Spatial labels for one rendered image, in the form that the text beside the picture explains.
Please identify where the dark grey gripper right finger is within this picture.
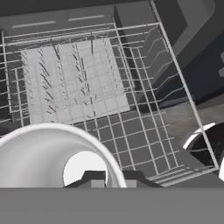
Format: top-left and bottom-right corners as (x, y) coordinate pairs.
(122, 170), (164, 189)

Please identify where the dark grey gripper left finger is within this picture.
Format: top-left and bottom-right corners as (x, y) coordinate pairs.
(64, 170), (107, 189)

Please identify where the white cup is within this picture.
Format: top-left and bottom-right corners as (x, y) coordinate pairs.
(0, 122), (128, 189)

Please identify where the grey wire dishwasher rack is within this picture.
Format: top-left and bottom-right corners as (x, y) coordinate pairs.
(0, 0), (221, 188)

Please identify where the white bowl with black inside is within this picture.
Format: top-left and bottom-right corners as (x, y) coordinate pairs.
(182, 122), (224, 182)

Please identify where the dark grey dishwasher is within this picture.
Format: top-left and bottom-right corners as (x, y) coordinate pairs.
(0, 0), (224, 189)

